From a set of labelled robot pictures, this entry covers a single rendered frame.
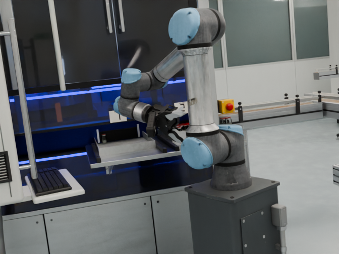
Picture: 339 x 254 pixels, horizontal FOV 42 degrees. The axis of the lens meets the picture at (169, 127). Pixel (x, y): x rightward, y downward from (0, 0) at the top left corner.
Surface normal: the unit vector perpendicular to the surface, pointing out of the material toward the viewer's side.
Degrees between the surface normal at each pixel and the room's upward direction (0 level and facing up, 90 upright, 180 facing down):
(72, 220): 90
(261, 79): 90
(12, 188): 90
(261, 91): 90
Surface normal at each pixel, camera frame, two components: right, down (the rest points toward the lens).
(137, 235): 0.22, 0.12
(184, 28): -0.69, 0.04
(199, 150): -0.66, 0.30
